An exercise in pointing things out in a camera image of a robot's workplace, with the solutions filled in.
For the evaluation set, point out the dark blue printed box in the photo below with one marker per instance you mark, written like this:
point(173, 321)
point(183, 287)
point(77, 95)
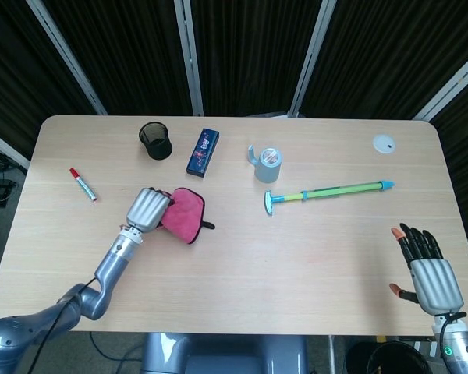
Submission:
point(203, 152)

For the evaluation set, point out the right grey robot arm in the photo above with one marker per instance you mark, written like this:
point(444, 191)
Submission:
point(458, 348)

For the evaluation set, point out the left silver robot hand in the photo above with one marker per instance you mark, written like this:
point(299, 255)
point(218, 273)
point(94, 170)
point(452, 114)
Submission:
point(146, 208)

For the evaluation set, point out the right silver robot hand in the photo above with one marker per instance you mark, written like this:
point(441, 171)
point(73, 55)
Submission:
point(437, 280)

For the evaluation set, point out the red capped whiteboard marker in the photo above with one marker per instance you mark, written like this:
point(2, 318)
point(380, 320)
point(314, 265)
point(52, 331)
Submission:
point(84, 185)

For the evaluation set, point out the white partition frame post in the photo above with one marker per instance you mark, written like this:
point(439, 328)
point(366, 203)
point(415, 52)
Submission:
point(448, 87)
point(6, 146)
point(189, 58)
point(68, 58)
point(314, 58)

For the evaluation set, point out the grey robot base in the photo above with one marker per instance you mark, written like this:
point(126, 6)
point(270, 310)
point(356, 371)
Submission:
point(222, 354)

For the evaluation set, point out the pink cloth with black trim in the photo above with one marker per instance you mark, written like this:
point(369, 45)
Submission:
point(184, 215)

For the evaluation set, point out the black waste bin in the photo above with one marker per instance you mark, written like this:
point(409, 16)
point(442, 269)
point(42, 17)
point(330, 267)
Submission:
point(390, 358)

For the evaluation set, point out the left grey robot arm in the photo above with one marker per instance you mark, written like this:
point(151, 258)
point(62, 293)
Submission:
point(113, 257)

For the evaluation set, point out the black mesh pen holder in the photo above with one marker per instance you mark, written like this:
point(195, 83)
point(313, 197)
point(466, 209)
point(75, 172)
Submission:
point(156, 142)

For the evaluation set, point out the light blue plastic mug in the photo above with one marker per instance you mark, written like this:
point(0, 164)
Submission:
point(268, 167)

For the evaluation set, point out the green and blue water pump toy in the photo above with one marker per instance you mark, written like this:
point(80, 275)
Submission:
point(335, 191)

